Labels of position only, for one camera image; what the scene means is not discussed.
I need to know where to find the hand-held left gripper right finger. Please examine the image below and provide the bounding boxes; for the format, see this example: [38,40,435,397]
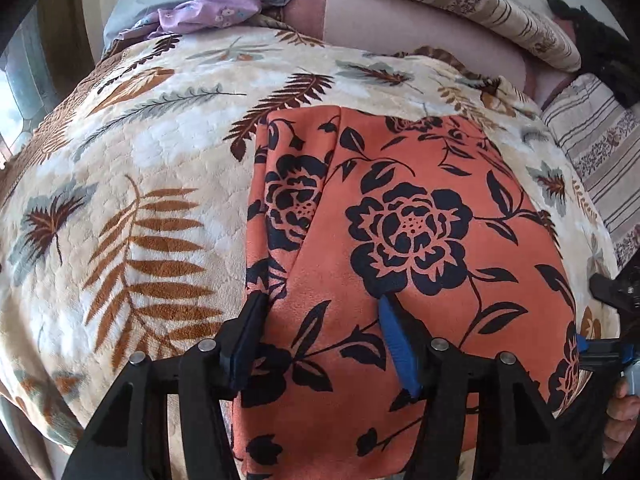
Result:
[377,296,576,480]

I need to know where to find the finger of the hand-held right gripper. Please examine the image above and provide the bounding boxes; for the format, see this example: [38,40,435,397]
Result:
[575,333,640,367]
[589,270,640,311]

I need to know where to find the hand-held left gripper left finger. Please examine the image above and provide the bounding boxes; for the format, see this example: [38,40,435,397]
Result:
[62,292,271,480]

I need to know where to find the orange floral garment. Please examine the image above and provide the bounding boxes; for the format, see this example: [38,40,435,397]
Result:
[232,105,588,480]

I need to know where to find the person's right hand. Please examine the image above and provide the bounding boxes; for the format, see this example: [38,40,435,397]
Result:
[602,380,640,461]

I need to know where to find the striped floral cushion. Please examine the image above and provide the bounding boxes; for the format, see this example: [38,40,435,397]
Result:
[542,72,640,268]

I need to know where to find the cream leaf-print blanket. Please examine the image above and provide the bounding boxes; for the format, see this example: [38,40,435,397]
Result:
[0,25,623,480]

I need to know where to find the dark cloth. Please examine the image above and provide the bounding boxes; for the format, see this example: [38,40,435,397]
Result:
[547,0,640,108]

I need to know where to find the mauve pillow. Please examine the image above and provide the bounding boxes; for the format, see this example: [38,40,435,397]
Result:
[280,0,573,111]

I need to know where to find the striped floral bolster pillow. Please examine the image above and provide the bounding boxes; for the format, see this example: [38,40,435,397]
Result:
[342,0,583,73]

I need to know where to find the purple floral cloth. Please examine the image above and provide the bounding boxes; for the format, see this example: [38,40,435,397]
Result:
[120,0,263,41]

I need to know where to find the patterned glass window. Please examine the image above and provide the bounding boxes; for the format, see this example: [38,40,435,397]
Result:
[0,25,46,161]

